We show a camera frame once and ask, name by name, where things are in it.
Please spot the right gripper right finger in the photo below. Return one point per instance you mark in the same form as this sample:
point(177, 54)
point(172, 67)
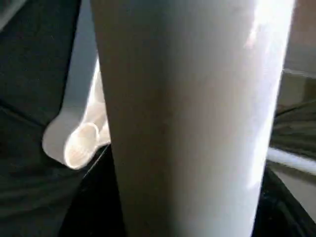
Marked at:
point(281, 207)

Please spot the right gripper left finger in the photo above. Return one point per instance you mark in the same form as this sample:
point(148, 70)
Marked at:
point(96, 202)

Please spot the white plastic table top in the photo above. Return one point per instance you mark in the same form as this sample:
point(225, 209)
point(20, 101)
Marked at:
point(74, 118)

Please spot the white plastic table leg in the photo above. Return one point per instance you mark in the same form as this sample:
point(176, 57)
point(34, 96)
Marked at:
point(192, 118)

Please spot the black work mat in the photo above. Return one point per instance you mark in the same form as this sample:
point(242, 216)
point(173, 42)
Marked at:
point(29, 98)

